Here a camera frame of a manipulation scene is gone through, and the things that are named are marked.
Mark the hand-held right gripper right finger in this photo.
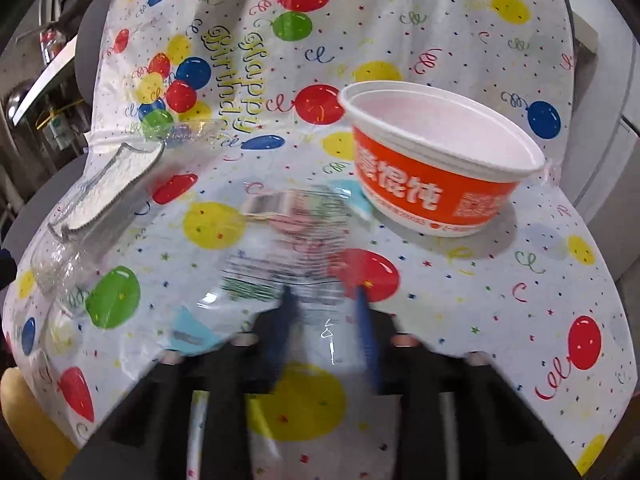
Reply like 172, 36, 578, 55
350, 280, 583, 480

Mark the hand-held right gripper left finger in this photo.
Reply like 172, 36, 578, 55
65, 285, 306, 480

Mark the clear printed plastic wrapper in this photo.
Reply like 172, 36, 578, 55
170, 182, 401, 356

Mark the orange and white paper bowl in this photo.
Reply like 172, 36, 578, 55
339, 80, 547, 237

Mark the clear plastic clamshell container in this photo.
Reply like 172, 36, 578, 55
30, 119, 226, 311

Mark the balloon print plastic tablecloth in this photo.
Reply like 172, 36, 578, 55
5, 0, 640, 480

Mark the grey refrigerator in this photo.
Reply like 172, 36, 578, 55
575, 85, 640, 286

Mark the dark grey office chair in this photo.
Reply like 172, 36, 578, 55
10, 0, 583, 261

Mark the white kitchen counter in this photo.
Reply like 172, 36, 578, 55
10, 35, 81, 126

